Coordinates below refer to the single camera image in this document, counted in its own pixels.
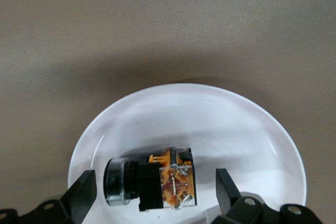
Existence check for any pink round plate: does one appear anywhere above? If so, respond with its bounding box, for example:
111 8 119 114
67 83 307 224

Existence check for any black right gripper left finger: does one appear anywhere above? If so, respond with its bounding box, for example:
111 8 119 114
0 169 98 224

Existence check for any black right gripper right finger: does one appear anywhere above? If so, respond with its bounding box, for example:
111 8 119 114
214 168 323 224

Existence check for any orange black push-button switch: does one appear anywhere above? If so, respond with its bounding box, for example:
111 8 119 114
103 147 197 212

